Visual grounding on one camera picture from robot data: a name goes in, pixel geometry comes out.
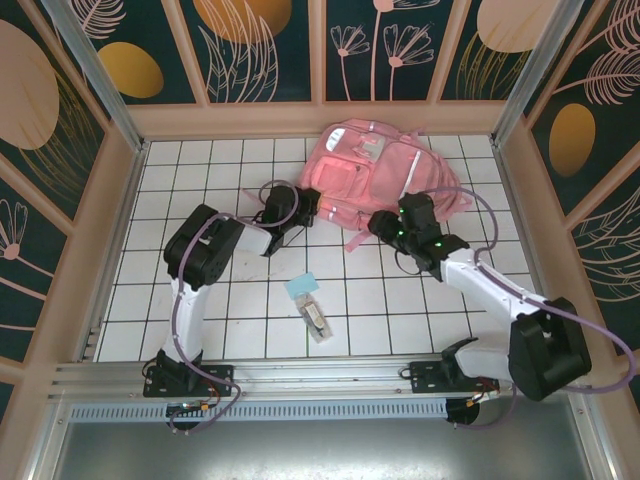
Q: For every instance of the pink backpack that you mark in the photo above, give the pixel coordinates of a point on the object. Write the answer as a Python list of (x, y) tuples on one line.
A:
[(350, 175)]

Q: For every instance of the light blue sticky notes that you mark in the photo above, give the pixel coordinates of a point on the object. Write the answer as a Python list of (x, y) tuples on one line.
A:
[(302, 285)]

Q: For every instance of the clear packet of stationery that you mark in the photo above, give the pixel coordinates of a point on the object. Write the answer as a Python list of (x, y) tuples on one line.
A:
[(312, 317)]

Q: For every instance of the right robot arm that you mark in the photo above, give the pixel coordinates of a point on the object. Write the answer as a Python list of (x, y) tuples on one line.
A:
[(545, 350)]

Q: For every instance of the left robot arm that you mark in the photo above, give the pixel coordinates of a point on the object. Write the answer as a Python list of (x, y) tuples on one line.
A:
[(200, 250)]

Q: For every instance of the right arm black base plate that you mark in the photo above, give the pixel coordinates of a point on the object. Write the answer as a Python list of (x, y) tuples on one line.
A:
[(425, 375)]

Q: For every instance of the aluminium mounting rail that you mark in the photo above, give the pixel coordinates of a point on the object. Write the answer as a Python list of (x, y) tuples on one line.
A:
[(320, 375)]

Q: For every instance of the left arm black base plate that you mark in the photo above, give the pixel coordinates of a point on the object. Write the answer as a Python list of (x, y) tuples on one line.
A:
[(220, 374)]

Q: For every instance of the aluminium frame post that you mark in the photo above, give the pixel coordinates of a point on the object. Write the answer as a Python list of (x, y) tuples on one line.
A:
[(535, 65), (100, 75)]

